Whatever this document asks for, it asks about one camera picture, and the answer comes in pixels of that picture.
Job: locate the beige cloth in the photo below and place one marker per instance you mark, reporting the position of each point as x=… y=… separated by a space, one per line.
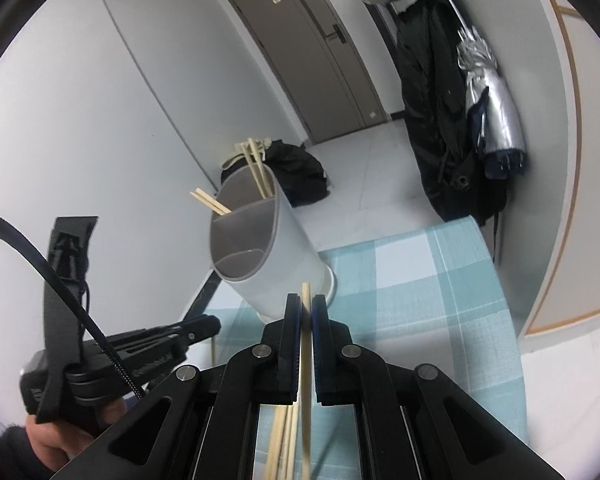
x=230 y=162

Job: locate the person's left forearm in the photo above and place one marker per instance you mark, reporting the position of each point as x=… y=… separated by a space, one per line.
x=10 y=455

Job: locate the black bag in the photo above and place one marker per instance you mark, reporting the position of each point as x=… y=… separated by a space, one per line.
x=295 y=170

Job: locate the silver folded umbrella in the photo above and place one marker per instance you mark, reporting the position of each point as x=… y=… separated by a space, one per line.
x=495 y=110

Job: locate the person's left hand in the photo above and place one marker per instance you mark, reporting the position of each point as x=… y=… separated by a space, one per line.
x=60 y=442

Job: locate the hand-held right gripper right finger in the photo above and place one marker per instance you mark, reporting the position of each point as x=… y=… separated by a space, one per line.
x=321 y=350

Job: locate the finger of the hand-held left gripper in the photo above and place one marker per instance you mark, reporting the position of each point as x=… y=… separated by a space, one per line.
x=180 y=342
x=205 y=322

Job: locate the white utensil holder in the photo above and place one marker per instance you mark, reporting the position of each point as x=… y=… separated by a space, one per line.
x=290 y=255

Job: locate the grey entrance door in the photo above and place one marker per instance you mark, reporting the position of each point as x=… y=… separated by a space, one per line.
x=300 y=60

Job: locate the black hanging coat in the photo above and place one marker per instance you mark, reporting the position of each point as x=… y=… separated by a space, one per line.
x=430 y=110

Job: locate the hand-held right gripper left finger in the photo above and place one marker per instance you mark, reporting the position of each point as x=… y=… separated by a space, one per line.
x=292 y=350

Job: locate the pile of wooden chopsticks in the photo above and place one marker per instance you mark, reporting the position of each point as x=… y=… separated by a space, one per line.
x=275 y=440

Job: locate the white cabinet with wooden trim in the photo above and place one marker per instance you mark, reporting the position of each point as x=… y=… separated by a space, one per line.
x=575 y=210

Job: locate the teal checkered tablecloth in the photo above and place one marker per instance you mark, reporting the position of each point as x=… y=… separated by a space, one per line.
x=420 y=310

